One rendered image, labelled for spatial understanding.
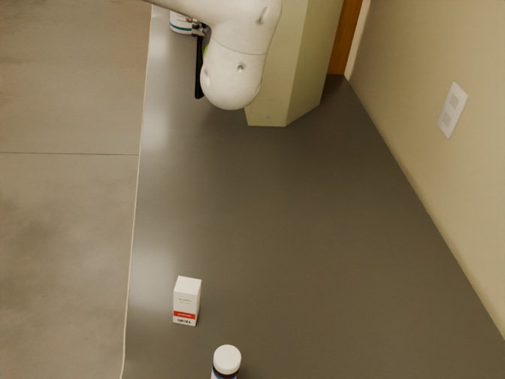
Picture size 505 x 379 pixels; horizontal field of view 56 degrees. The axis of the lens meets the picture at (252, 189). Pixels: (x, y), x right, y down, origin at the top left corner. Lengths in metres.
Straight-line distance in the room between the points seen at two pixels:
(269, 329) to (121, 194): 1.81
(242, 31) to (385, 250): 0.57
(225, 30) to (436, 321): 0.66
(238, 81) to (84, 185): 1.93
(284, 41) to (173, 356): 0.82
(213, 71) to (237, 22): 0.09
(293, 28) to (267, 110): 0.24
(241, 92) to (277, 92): 0.53
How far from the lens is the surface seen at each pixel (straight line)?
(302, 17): 1.28
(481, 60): 1.17
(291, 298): 0.94
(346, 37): 1.76
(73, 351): 2.01
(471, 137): 1.17
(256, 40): 0.80
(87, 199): 2.58
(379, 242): 1.11
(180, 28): 1.96
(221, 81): 0.83
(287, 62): 1.32
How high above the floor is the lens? 1.67
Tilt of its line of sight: 39 degrees down
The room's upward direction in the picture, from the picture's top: 9 degrees clockwise
